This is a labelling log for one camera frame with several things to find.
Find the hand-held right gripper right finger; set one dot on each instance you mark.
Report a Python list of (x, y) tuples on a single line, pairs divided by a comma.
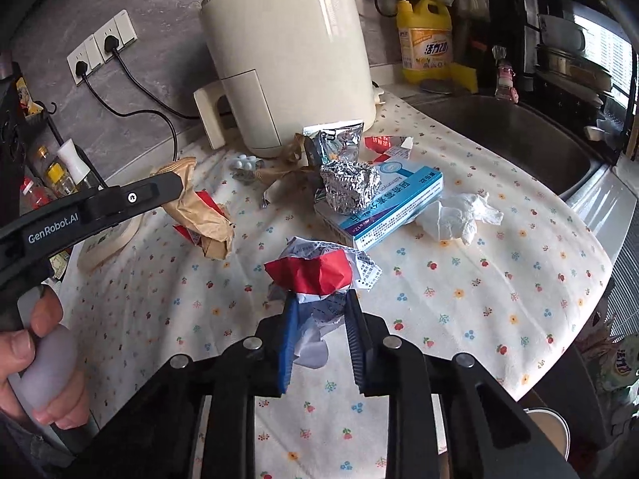
[(352, 344)]

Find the cream air fryer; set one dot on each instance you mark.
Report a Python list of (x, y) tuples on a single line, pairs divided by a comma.
[(289, 50)]

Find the white bowl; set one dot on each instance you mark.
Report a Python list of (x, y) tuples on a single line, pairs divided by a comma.
[(561, 35)]

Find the steel sink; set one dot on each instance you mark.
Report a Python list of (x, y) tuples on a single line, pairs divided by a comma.
[(499, 129)]

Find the brown paper bag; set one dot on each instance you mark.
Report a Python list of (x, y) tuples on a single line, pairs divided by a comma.
[(199, 219)]

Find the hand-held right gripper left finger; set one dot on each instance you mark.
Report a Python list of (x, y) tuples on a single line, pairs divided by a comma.
[(290, 344)]

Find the yellow sponge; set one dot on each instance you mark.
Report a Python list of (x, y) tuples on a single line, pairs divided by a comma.
[(465, 79)]

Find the white round bin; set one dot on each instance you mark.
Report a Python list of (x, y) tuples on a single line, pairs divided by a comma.
[(546, 434)]

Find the person's left hand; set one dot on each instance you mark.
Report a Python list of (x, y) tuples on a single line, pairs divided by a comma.
[(17, 352)]

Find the red white paper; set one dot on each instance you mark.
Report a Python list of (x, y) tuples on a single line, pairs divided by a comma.
[(309, 272)]

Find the crumpled white tissue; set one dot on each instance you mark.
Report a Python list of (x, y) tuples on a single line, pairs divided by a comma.
[(459, 217)]

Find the red cap spice jar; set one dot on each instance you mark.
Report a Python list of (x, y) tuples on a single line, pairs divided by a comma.
[(34, 195)]

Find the green printed refill pouch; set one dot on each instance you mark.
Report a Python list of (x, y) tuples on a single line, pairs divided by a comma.
[(619, 366)]

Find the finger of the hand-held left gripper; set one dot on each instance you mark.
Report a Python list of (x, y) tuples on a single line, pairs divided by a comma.
[(150, 192)]

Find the yellow detergent bottle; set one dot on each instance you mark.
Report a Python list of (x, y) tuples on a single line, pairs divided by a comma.
[(424, 45)]

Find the small pink bottle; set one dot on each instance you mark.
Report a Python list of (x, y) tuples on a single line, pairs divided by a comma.
[(505, 82)]

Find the oil bottle with white cap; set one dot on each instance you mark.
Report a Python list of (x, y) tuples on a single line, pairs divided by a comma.
[(75, 164)]

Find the blue white medicine box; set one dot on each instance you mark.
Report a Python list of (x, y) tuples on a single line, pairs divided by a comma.
[(399, 209)]

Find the brown paper strip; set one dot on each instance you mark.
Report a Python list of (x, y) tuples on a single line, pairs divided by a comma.
[(279, 172)]

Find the crumpled foil ball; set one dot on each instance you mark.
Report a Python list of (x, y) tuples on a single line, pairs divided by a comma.
[(349, 184)]

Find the white window blinds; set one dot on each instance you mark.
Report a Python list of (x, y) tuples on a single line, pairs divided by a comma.
[(601, 50)]

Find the floral white tablecloth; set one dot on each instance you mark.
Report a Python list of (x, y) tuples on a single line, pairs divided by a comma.
[(449, 309)]

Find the silver foil packet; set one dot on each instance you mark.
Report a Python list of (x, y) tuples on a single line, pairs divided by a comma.
[(339, 142)]

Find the beige tape roll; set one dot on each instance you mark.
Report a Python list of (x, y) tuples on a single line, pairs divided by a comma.
[(107, 254)]

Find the black spice rack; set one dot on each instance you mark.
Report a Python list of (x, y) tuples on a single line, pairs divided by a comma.
[(10, 124)]

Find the yellow cap spice jar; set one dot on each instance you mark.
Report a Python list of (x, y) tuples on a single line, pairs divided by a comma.
[(52, 177)]

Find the pill blister pack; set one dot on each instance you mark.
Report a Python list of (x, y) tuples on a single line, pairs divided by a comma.
[(245, 163)]

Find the black dish rack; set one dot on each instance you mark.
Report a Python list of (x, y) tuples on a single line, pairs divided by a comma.
[(549, 75)]

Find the red plastic wrapper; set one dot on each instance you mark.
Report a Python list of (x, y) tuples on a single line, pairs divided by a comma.
[(207, 202)]

